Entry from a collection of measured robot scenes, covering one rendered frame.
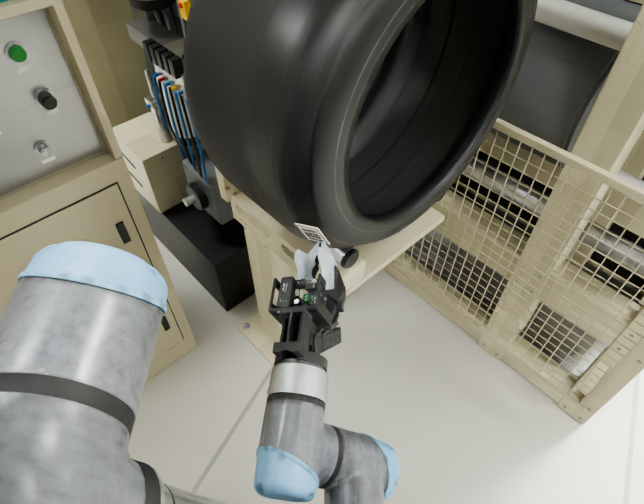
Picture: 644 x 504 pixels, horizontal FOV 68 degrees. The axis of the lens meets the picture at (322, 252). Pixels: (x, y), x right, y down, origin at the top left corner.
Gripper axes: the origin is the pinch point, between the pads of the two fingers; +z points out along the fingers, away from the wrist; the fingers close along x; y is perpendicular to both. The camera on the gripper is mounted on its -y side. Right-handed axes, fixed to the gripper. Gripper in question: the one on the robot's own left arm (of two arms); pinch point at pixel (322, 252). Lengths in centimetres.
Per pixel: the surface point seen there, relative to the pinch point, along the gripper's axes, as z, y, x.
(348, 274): 7.7, -19.5, 2.5
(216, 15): 16.5, 32.0, 4.5
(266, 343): 27, -92, 61
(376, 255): 17.4, -28.0, -0.5
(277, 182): 1.7, 15.1, 1.1
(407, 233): 24.9, -31.3, -6.7
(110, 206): 28, -8, 63
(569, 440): 2, -127, -41
